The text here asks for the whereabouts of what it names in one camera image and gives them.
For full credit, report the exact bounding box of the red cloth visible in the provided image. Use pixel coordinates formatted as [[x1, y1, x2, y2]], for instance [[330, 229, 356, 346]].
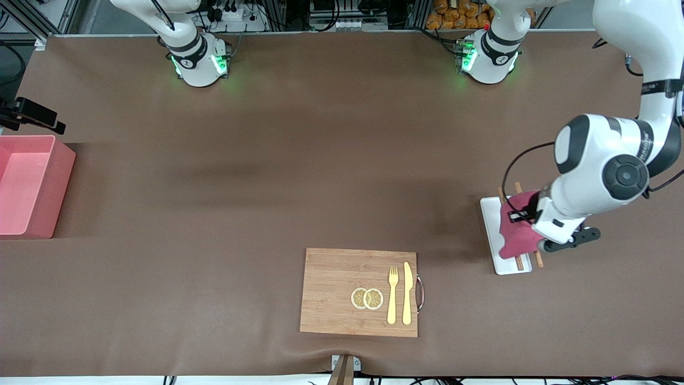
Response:
[[498, 190, 541, 258]]

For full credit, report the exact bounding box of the white rectangular tray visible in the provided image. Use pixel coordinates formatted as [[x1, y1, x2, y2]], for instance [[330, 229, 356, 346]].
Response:
[[480, 196, 533, 275]]

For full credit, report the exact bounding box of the pink plastic bin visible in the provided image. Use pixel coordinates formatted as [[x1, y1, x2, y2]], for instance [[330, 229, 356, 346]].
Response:
[[0, 135, 76, 240]]

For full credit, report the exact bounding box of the yellow knife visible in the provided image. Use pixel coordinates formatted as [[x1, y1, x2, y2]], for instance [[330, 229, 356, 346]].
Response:
[[402, 261, 414, 326]]

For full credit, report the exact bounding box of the yellow fork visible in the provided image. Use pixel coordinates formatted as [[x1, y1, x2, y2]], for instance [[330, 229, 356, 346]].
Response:
[[387, 266, 399, 325]]

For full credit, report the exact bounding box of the wooden cutting board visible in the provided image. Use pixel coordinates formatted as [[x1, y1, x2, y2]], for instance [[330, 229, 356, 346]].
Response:
[[299, 248, 425, 338]]

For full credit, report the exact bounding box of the pile of orange food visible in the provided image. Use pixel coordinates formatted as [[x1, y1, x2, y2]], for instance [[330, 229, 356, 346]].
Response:
[[426, 0, 537, 30]]

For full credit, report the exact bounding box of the white power strip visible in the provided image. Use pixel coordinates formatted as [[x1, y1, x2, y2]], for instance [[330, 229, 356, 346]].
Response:
[[206, 5, 268, 33]]

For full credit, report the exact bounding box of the grey equipment rack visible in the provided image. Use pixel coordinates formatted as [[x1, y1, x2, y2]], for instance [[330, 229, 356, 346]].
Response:
[[309, 0, 390, 32]]

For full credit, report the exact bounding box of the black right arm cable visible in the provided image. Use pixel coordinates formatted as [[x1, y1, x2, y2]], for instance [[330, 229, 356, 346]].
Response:
[[0, 42, 26, 86]]

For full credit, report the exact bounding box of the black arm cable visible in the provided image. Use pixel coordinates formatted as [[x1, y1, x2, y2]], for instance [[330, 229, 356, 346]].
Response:
[[0, 42, 26, 86], [502, 141, 557, 214]]

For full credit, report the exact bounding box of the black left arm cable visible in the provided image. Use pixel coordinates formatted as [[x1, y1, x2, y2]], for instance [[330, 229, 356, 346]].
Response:
[[502, 141, 557, 214]]

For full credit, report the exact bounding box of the aluminium frame profile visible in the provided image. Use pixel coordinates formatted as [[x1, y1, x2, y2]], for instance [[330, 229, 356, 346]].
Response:
[[0, 0, 81, 51]]

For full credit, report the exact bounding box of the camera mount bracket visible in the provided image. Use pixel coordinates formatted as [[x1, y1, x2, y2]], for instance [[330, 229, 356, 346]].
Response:
[[327, 354, 362, 385]]

